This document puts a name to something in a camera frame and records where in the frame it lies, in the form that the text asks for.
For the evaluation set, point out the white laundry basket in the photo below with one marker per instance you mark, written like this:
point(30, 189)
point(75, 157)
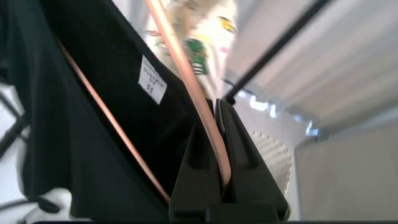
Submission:
point(273, 158)

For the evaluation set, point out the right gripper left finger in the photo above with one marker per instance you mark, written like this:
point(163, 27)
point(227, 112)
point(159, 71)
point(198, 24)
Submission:
point(196, 174)

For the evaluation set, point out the black garment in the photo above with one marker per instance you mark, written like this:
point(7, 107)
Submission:
point(93, 124)

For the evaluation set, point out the cream printed garment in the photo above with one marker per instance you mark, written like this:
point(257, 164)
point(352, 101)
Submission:
point(211, 31)

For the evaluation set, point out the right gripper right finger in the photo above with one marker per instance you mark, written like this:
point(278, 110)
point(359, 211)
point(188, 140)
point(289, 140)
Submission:
point(252, 180)

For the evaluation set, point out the pink clothes hanger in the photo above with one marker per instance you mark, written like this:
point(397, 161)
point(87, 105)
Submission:
point(188, 71)

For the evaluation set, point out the black clothes rack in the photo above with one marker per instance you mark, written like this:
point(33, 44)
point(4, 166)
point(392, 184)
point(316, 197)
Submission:
point(280, 39)

